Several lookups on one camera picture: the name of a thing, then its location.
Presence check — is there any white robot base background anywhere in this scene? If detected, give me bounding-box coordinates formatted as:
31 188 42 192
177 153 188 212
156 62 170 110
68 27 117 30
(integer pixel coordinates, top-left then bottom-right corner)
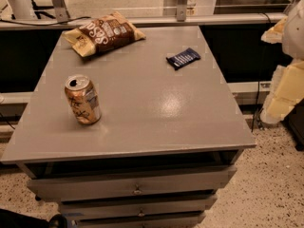
7 0 36 20

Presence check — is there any orange soda can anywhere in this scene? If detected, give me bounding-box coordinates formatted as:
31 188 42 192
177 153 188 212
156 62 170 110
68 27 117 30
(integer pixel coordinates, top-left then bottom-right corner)
65 74 102 124

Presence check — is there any bottom drawer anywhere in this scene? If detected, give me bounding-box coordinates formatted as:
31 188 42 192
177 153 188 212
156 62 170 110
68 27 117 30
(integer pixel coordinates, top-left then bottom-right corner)
77 211 205 228

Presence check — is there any blue snack bar wrapper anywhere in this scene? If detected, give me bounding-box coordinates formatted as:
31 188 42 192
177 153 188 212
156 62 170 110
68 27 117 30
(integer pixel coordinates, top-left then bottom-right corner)
166 47 200 70

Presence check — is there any black object bottom left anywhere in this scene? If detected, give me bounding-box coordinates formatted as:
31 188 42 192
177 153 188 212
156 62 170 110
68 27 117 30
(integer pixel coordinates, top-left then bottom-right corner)
0 209 67 228

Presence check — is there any middle drawer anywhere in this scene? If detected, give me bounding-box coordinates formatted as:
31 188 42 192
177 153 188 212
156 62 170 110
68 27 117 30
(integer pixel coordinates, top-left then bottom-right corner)
60 193 217 220

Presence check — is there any top drawer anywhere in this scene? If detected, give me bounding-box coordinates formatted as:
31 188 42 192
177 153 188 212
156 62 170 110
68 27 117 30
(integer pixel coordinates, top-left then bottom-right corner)
28 165 237 201

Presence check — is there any black cable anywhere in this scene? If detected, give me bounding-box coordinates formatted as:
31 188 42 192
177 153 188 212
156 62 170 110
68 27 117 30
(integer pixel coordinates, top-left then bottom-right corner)
0 15 92 27

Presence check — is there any drawer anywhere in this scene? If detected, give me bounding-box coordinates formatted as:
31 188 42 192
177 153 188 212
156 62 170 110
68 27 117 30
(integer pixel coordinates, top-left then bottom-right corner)
77 211 205 228
28 165 237 201
60 193 217 220

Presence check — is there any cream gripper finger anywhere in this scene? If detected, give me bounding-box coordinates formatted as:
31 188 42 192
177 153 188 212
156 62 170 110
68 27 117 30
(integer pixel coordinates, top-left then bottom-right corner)
260 60 304 124
261 16 288 44

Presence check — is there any grey drawer cabinet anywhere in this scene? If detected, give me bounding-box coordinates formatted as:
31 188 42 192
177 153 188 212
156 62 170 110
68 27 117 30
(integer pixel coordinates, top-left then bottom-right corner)
0 26 257 228

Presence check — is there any brown chip bag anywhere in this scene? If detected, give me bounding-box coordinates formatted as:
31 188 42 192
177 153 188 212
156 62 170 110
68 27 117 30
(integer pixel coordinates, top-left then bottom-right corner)
64 11 146 57

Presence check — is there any metal guard rail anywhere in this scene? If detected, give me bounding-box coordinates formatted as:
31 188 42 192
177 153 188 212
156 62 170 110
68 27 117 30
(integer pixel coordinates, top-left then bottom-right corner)
0 12 285 30

